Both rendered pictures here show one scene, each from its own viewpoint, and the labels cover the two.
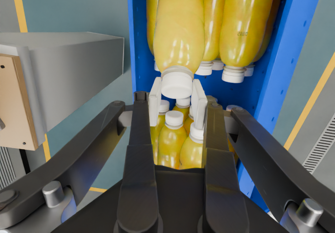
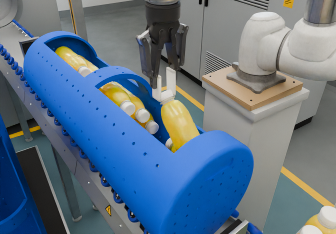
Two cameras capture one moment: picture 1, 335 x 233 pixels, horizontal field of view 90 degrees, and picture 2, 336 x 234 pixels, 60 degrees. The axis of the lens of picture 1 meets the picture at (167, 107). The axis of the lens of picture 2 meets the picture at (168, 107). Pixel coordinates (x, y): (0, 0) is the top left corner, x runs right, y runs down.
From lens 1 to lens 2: 61 cm
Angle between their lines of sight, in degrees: 38
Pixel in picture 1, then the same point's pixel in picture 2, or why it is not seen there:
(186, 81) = (164, 94)
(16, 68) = (245, 104)
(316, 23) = not seen: outside the picture
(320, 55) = not seen: outside the picture
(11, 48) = (256, 112)
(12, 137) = (218, 75)
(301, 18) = (138, 139)
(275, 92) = (119, 119)
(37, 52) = (249, 127)
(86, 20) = not seen: outside the picture
